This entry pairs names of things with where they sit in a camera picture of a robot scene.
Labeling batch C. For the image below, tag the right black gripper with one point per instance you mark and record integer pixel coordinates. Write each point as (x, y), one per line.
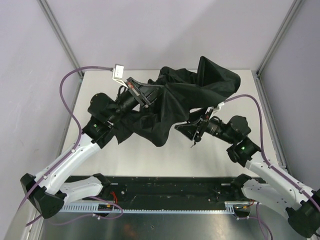
(200, 128)

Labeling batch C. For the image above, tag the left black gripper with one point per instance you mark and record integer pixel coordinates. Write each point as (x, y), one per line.
(138, 92)

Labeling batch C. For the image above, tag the black folding umbrella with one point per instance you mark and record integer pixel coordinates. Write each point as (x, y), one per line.
(182, 90)

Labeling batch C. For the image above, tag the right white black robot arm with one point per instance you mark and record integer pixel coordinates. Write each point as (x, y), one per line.
(298, 203)

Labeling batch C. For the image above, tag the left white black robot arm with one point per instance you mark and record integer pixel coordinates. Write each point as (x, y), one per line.
(47, 190)

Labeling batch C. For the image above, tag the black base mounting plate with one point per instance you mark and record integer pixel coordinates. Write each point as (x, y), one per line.
(172, 193)

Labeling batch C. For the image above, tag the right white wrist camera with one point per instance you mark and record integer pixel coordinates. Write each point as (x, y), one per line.
(218, 107)

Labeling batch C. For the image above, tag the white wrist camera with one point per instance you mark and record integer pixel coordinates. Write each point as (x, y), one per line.
(117, 74)
(218, 107)

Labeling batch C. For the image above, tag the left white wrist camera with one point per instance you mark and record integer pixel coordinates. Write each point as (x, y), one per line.
(117, 74)

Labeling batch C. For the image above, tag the left aluminium frame post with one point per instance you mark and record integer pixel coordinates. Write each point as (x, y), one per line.
(57, 30)

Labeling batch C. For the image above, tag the aluminium frame post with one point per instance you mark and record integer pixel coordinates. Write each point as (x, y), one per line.
(57, 30)
(280, 34)

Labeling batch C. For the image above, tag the right aluminium frame post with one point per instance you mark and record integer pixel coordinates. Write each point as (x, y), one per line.
(280, 34)

